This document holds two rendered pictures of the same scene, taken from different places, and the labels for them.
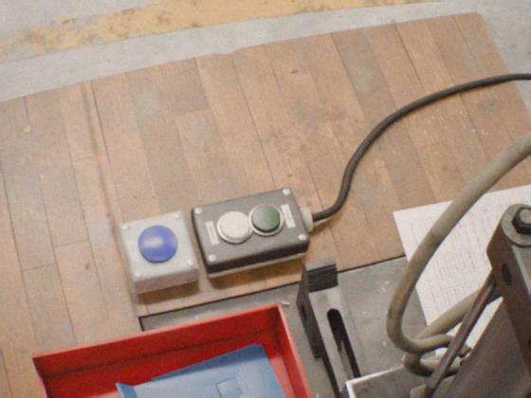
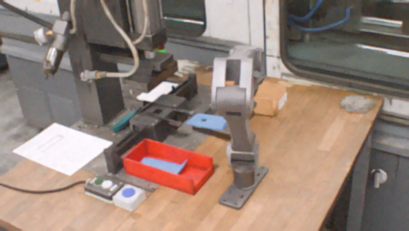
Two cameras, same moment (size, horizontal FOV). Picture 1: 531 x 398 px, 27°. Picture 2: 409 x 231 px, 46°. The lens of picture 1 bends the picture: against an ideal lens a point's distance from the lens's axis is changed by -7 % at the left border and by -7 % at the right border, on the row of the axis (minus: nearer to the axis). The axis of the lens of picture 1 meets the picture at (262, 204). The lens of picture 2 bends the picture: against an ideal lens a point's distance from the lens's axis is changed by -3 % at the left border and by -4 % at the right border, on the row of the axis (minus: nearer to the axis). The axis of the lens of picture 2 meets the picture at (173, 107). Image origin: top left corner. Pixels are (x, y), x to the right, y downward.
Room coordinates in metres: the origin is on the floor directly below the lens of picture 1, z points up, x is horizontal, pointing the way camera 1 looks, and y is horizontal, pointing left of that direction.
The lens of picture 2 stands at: (0.95, 1.13, 1.81)
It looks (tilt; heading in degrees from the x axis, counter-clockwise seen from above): 29 degrees down; 239
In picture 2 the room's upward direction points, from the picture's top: 7 degrees counter-clockwise
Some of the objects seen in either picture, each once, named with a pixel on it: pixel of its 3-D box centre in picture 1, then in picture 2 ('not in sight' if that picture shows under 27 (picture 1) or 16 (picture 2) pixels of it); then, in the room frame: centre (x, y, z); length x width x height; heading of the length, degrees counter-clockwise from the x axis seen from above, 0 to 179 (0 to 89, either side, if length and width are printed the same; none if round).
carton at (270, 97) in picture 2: not in sight; (248, 95); (-0.11, -0.09, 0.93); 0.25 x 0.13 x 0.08; 113
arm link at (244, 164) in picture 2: not in sight; (242, 154); (0.22, 0.26, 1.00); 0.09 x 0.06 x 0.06; 130
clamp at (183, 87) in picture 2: not in sight; (180, 93); (0.08, -0.26, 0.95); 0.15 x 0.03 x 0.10; 23
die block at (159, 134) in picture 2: not in sight; (160, 120); (0.24, -0.17, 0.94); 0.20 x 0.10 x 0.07; 23
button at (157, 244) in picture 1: (157, 245); (128, 194); (0.52, 0.10, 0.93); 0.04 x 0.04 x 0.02
